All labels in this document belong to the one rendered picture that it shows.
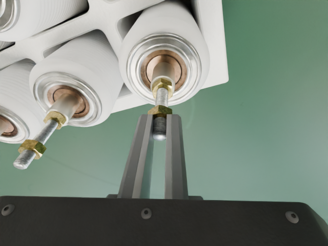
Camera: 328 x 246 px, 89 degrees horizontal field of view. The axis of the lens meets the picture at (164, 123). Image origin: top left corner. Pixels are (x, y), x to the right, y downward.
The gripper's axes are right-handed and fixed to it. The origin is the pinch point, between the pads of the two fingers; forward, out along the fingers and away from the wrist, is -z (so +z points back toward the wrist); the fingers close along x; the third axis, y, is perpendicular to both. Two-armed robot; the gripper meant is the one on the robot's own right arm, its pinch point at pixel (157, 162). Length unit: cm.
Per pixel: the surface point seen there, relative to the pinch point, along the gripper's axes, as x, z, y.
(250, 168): -35, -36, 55
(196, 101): -8.6, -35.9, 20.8
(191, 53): -2.6, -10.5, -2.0
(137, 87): 2.8, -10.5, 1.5
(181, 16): -1.7, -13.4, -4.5
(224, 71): -8.6, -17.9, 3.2
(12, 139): 22.2, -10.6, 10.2
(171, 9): -0.7, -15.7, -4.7
